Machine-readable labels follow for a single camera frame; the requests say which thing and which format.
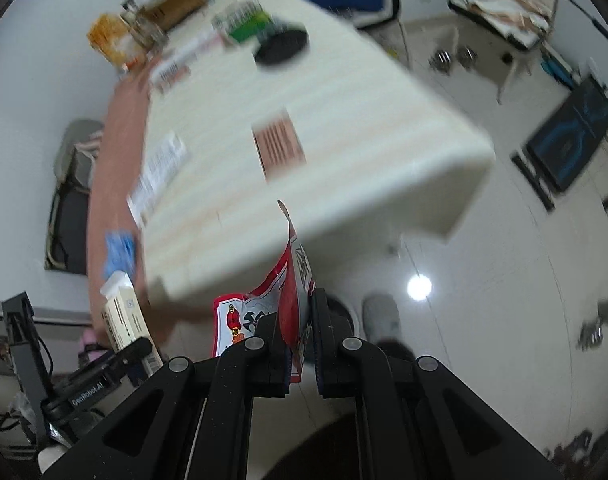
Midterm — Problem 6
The white cardboard box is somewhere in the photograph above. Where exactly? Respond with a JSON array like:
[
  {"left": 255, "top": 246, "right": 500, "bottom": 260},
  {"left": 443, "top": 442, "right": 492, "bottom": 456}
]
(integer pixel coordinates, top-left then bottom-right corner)
[{"left": 100, "top": 271, "right": 165, "bottom": 376}]

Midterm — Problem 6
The glass jar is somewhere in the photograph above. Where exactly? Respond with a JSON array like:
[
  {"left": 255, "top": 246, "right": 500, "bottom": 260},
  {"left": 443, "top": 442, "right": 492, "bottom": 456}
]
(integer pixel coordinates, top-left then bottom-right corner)
[{"left": 120, "top": 0, "right": 169, "bottom": 53}]

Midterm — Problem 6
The long white and red packet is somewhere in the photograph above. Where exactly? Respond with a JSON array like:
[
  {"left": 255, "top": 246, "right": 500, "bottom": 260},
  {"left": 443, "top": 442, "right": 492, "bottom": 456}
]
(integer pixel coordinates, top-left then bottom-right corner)
[{"left": 148, "top": 30, "right": 227, "bottom": 95}]

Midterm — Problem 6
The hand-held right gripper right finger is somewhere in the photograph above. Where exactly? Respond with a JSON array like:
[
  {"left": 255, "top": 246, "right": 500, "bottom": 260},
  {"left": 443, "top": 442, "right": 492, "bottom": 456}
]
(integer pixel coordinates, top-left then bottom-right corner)
[{"left": 310, "top": 287, "right": 570, "bottom": 480}]

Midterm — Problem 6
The white printed flat packet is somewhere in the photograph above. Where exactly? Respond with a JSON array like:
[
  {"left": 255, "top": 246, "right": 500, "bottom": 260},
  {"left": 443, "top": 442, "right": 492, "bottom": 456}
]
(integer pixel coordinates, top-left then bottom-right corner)
[{"left": 127, "top": 131, "right": 189, "bottom": 226}]

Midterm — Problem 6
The red and white snack wrapper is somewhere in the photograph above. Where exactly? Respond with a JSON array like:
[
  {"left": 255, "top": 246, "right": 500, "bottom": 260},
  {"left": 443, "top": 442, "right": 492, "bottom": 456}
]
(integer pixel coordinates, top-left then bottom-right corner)
[{"left": 212, "top": 200, "right": 317, "bottom": 385}]

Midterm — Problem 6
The person's grey slipper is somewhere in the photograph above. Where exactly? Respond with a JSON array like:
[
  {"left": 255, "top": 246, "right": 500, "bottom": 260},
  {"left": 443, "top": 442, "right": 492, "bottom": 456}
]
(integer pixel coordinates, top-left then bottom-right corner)
[{"left": 361, "top": 295, "right": 402, "bottom": 343}]

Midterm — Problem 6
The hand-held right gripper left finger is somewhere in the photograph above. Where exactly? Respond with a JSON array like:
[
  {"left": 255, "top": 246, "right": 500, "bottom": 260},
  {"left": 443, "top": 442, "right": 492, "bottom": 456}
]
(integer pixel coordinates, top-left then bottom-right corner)
[{"left": 41, "top": 312, "right": 292, "bottom": 480}]

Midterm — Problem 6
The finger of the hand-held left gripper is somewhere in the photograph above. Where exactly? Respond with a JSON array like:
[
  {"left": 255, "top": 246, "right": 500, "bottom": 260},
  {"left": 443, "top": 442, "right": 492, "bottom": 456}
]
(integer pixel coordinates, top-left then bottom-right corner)
[{"left": 2, "top": 291, "right": 54, "bottom": 450}]

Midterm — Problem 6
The yellow snack bag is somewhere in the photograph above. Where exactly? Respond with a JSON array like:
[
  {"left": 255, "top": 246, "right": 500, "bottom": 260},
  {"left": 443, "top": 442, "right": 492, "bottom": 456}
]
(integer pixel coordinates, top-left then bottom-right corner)
[{"left": 86, "top": 13, "right": 147, "bottom": 72}]

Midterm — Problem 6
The green packet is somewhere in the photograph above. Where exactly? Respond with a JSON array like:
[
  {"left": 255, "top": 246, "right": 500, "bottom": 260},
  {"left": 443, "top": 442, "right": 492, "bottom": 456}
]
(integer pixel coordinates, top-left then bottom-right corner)
[{"left": 213, "top": 2, "right": 277, "bottom": 45}]

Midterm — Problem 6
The grey office chair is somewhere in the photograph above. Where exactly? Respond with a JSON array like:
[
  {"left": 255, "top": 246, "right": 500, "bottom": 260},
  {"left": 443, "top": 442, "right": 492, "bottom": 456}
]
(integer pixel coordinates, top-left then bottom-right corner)
[{"left": 44, "top": 119, "right": 104, "bottom": 276}]

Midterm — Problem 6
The white chair with cloths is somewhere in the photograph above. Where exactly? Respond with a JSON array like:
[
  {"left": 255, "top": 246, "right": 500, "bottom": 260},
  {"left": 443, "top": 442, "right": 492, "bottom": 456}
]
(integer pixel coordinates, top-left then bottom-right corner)
[{"left": 446, "top": 0, "right": 562, "bottom": 106}]

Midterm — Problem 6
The small blue packet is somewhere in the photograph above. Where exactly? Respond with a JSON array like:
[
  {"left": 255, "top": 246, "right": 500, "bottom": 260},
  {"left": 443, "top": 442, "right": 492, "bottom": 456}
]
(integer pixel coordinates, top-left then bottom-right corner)
[{"left": 102, "top": 231, "right": 137, "bottom": 281}]

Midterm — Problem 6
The black screen with blue pattern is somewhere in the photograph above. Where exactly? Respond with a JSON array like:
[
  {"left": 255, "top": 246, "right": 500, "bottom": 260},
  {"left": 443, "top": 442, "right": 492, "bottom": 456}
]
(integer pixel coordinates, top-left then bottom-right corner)
[{"left": 525, "top": 75, "right": 608, "bottom": 192}]

